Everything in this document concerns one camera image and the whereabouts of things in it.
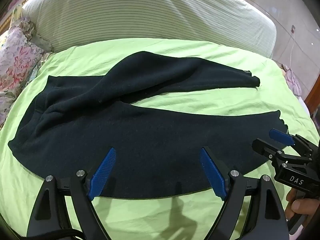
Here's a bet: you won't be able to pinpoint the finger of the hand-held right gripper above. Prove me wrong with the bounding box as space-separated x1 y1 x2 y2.
269 128 320 158
252 138 313 167

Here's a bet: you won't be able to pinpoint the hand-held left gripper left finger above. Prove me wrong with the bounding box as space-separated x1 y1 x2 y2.
27 147 117 240

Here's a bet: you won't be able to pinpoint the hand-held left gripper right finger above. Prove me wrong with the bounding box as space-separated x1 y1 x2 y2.
199 147 288 240

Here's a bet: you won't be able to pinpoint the dark navy pants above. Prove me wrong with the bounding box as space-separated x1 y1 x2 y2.
7 51 289 200

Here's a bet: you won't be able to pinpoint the person's right hand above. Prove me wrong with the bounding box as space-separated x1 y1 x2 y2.
285 188 320 221

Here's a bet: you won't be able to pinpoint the wooden furniture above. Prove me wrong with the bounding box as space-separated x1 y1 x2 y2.
303 74 320 121

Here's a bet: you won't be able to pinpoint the pink floral pillow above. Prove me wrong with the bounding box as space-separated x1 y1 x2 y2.
280 64 303 98

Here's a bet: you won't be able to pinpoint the green bed sheet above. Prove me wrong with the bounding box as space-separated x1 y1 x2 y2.
0 38 319 240

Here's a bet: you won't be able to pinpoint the striped padded headboard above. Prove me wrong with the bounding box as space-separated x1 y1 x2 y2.
22 0 277 60

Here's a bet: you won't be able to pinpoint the white cable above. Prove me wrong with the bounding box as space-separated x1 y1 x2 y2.
287 32 296 67

